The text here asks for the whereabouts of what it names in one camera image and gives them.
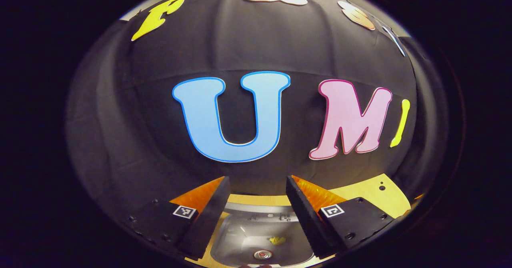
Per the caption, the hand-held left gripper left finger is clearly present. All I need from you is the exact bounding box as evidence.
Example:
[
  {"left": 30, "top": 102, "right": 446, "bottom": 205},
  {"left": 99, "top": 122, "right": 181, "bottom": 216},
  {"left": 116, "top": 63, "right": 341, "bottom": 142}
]
[{"left": 127, "top": 176, "right": 231, "bottom": 261}]

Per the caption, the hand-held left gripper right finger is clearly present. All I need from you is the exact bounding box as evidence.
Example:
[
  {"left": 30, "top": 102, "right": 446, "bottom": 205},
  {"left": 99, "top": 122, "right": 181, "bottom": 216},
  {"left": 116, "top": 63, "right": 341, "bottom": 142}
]
[{"left": 286, "top": 175, "right": 396, "bottom": 259}]

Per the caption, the white desktop garbage bin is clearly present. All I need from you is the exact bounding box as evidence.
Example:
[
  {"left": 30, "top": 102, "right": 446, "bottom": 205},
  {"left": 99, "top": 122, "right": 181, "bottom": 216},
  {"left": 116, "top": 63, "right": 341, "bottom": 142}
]
[{"left": 210, "top": 203, "right": 315, "bottom": 268}]

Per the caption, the wooden desktop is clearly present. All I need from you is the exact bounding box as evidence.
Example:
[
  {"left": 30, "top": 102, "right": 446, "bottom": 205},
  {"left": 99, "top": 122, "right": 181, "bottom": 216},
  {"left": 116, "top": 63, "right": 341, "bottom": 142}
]
[{"left": 185, "top": 174, "right": 412, "bottom": 268}]

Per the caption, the black backdrop cloth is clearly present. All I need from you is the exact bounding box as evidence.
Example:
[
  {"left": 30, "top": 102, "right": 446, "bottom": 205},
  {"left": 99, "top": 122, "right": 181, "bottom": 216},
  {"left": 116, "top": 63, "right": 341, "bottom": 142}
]
[{"left": 66, "top": 0, "right": 448, "bottom": 220}]

